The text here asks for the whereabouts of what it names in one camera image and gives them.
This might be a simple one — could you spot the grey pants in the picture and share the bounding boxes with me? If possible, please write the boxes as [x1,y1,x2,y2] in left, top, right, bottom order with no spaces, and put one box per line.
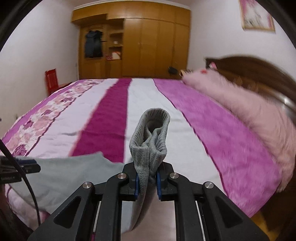
[29,108,170,232]

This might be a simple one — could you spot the pink striped bedspread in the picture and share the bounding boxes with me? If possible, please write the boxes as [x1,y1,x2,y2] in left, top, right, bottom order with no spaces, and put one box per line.
[1,78,283,241]

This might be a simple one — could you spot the red box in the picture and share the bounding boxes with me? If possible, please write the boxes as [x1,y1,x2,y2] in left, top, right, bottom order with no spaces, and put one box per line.
[45,69,59,95]

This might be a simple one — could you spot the pink fluffy pillow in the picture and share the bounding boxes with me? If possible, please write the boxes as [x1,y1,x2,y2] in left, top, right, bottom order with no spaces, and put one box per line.
[182,69,295,192]

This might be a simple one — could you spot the small black speaker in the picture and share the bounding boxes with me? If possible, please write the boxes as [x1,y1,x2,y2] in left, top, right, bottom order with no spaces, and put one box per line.
[168,66,178,75]

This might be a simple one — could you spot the dark wooden headboard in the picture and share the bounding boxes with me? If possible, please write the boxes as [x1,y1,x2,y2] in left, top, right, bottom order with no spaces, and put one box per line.
[205,55,295,123]

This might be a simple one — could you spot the dark hanging jacket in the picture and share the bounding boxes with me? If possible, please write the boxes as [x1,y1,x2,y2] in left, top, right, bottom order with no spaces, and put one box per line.
[84,30,103,58]

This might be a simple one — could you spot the wooden wardrobe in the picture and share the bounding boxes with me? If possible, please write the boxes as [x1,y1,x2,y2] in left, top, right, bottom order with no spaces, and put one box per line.
[72,1,191,79]

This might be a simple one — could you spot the framed wedding photo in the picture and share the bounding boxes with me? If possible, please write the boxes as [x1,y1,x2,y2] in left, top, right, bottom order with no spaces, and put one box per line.
[239,0,275,32]

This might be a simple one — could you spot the black cable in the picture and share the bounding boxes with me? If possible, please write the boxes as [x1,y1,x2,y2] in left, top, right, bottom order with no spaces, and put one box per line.
[0,138,42,227]

